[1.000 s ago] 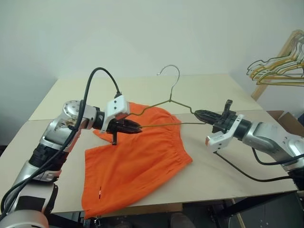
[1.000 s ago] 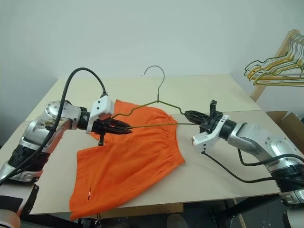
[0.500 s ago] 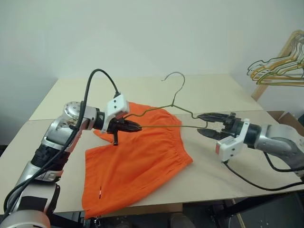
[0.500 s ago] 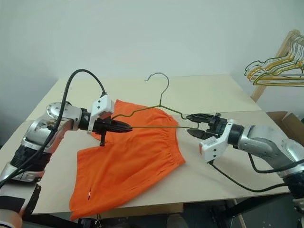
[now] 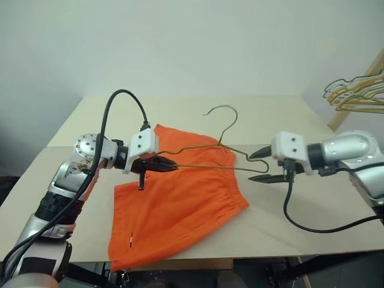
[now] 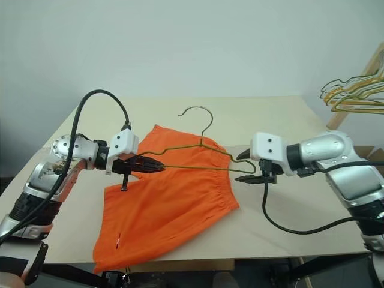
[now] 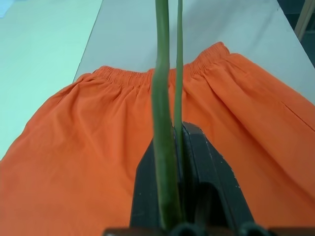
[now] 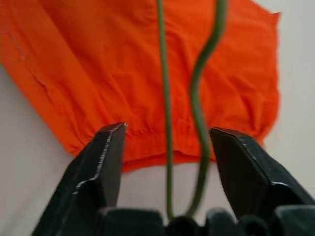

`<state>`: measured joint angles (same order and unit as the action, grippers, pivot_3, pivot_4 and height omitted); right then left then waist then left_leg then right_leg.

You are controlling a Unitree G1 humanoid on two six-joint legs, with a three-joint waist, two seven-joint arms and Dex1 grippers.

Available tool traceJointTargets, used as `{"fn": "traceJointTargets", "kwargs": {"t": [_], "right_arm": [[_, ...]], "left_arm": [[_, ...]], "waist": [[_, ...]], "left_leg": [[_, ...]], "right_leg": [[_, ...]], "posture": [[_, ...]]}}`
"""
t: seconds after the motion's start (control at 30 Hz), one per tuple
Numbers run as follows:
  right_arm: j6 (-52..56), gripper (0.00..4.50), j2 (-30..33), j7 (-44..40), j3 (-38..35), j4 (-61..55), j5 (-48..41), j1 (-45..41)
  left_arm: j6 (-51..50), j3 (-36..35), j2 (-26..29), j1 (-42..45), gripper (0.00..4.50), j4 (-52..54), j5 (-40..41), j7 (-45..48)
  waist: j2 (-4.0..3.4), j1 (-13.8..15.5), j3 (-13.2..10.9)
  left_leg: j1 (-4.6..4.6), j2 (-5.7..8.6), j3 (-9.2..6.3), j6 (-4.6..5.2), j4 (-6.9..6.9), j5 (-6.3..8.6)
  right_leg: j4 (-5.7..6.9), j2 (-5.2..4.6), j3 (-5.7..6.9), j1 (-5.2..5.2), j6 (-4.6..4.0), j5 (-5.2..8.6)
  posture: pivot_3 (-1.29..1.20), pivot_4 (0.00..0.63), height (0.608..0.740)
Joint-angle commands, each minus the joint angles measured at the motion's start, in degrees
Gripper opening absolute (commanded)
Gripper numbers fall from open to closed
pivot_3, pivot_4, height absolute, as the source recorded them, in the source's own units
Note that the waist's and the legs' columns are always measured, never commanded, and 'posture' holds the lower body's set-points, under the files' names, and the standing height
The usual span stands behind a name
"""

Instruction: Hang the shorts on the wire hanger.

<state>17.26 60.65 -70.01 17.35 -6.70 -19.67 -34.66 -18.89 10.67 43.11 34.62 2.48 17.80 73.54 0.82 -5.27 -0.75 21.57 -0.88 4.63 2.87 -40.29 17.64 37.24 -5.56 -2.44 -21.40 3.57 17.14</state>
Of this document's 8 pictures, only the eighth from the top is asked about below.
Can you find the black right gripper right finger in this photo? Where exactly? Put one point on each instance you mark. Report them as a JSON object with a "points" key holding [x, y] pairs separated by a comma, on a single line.
{"points": [[248, 177]]}

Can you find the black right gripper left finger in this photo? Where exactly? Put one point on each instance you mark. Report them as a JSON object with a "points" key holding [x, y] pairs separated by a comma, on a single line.
{"points": [[83, 191]]}

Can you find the orange shorts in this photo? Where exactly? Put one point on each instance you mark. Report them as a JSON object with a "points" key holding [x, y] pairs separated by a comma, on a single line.
{"points": [[98, 73]]}

